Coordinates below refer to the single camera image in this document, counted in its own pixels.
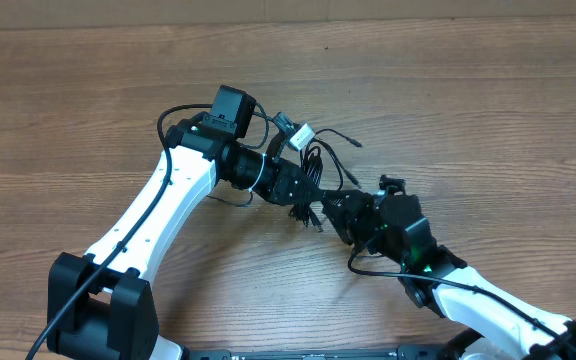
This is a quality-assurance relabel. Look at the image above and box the thin black USB cable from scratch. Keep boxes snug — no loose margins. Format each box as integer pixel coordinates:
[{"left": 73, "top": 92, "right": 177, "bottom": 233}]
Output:
[{"left": 310, "top": 127, "right": 364, "bottom": 194}]

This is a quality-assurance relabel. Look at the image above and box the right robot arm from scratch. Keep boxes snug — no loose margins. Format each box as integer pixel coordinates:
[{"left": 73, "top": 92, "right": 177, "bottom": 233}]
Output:
[{"left": 321, "top": 190, "right": 576, "bottom": 359}]

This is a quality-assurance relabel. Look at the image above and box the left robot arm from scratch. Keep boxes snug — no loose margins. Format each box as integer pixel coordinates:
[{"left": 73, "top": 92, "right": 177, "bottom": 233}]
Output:
[{"left": 36, "top": 85, "right": 321, "bottom": 359}]

